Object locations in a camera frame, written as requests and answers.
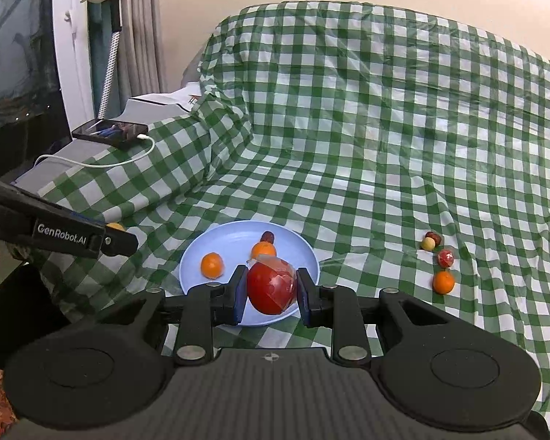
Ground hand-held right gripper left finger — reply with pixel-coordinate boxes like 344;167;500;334
89;263;249;367

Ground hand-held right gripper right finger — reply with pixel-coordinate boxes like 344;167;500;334
296;268;468;367

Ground green checkered tablecloth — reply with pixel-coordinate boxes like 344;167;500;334
7;1;550;427

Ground white charging cable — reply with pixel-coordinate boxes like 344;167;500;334
33;134;155;169

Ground grey curtain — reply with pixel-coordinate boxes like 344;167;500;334
119;0;168;102

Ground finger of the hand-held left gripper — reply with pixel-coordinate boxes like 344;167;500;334
102;227;139;257

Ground white window frame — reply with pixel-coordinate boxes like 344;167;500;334
50;0;97;143

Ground light blue plate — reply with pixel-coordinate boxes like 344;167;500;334
179;220;320;328

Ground black white braided steamer hose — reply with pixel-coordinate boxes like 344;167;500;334
89;0;122;120

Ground black smartphone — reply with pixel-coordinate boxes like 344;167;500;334
71;119;149;150

